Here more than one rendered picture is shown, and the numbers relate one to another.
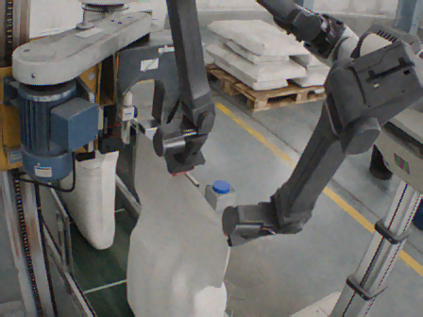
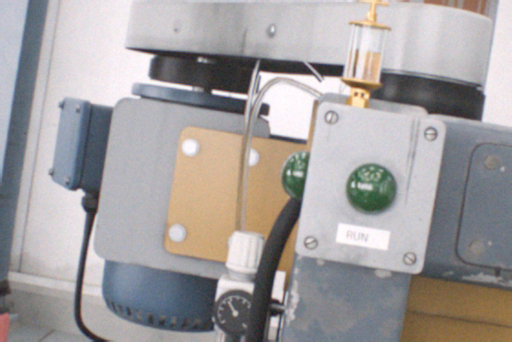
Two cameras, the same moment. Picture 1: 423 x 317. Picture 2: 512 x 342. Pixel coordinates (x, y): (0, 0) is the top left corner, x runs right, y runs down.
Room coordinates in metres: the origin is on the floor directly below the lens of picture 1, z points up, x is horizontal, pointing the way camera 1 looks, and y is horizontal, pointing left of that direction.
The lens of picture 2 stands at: (1.79, -0.43, 1.32)
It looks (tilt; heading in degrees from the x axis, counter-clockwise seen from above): 3 degrees down; 131
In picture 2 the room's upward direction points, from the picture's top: 9 degrees clockwise
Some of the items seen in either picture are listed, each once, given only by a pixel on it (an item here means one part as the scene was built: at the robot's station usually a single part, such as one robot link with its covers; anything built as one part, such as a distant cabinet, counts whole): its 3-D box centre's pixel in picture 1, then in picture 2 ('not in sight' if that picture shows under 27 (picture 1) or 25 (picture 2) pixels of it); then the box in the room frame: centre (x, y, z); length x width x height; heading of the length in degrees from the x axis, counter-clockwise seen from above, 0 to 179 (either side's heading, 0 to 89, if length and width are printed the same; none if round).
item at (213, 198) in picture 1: (219, 195); not in sight; (1.37, -0.05, 0.81); 0.08 x 0.08 x 0.06; 38
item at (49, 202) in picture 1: (32, 181); not in sight; (1.60, 0.78, 0.53); 1.05 x 0.02 x 0.41; 38
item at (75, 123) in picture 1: (74, 127); (96, 157); (0.92, 0.32, 1.25); 0.10 x 0.08 x 0.12; 153
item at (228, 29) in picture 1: (245, 29); not in sight; (4.43, -0.12, 0.56); 0.66 x 0.43 x 0.15; 126
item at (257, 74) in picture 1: (269, 66); not in sight; (4.12, -0.38, 0.32); 0.66 x 0.43 x 0.15; 130
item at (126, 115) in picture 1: (126, 117); (239, 325); (1.20, 0.26, 1.14); 0.05 x 0.04 x 0.16; 128
